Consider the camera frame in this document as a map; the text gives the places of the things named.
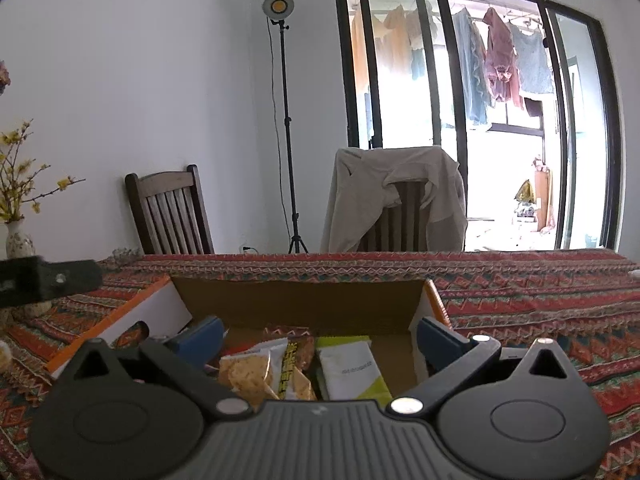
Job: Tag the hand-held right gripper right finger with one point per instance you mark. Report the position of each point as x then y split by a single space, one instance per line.
434 342

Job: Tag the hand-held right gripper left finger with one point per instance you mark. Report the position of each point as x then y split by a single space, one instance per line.
202 337

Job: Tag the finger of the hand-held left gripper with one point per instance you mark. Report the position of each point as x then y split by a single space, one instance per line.
60 277

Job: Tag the white cracker snack packet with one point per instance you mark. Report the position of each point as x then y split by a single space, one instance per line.
245 375

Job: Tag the white green snack packet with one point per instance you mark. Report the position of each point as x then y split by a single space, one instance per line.
350 370

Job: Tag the brown snack packet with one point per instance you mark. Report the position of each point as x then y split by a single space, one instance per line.
295 360

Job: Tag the orange cardboard box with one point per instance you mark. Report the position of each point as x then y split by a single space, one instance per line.
300 305

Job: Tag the floral ceramic vase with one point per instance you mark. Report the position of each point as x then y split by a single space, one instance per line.
19 242

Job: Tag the small patterned pouch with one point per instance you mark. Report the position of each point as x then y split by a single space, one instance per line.
124 255

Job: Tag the yellow flower branches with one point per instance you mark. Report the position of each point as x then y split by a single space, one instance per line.
64 183

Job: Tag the patterned red tablecloth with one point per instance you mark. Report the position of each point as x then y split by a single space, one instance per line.
525 285

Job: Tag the wooden chair under jacket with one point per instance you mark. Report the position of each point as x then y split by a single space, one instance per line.
395 225

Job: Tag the dark wooden chair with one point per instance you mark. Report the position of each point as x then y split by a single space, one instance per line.
165 185

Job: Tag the beige jacket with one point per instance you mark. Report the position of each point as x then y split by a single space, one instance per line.
360 195

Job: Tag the yellow green bag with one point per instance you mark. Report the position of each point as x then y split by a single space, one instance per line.
525 192

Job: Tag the orange tall cabinet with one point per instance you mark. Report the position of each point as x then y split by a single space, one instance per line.
542 200

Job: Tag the pink artificial flowers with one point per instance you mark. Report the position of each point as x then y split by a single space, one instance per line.
3 77

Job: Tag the dark hanging cloth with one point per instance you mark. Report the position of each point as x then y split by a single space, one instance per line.
533 107

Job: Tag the pink hanging jacket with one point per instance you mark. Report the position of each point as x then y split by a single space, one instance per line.
500 55

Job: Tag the blue hanging shirt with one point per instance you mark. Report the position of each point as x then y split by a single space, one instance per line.
537 65

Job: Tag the pale orange hanging shirt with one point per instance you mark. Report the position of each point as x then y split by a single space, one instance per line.
365 40

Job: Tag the studio light on stand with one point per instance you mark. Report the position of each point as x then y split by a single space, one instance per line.
278 5

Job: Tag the black sliding door frame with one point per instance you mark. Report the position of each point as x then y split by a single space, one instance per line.
345 60

